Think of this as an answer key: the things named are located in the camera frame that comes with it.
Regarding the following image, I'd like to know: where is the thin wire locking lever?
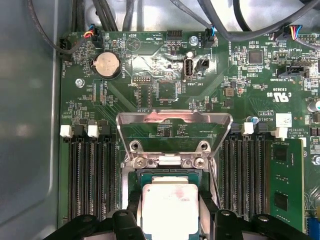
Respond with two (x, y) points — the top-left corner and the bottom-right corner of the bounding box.
(209, 162), (223, 210)

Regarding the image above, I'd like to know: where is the silver internal USB port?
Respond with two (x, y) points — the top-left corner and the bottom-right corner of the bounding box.
(183, 56), (195, 83)

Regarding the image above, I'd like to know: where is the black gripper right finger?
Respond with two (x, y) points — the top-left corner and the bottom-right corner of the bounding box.
(199, 190), (312, 240)

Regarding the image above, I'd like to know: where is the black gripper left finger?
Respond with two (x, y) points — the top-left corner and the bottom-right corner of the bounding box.
(57, 190), (147, 240)

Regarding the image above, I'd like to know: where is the multicoloured wire bundle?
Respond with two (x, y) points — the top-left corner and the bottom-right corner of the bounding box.
(287, 23), (305, 42)

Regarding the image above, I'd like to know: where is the green motherboard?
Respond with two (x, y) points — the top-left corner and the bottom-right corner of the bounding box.
(57, 29), (320, 240)

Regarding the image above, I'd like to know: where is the grey wire with blue strand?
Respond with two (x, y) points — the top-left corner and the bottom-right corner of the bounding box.
(169, 0), (218, 48)

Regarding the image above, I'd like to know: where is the metal socket cover frame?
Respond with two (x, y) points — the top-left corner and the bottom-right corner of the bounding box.
(116, 109), (235, 168)

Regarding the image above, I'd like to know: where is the grey fan wire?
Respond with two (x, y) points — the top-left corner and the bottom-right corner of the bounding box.
(26, 0), (73, 62)

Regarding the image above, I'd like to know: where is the silver-topped green CPU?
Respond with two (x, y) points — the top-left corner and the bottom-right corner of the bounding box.
(139, 174), (201, 240)

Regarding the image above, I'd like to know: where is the grey metal PC case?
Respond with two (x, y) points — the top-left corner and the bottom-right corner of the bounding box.
(0, 0), (320, 240)

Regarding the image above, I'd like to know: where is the thick black wire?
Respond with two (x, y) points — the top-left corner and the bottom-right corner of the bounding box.
(71, 0), (84, 33)
(91, 0), (120, 33)

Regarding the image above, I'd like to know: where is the green RAM stick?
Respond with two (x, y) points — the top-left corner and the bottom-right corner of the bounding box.
(269, 138), (306, 228)

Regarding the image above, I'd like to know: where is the silver coin battery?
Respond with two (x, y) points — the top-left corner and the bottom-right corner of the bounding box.
(92, 50), (123, 79)

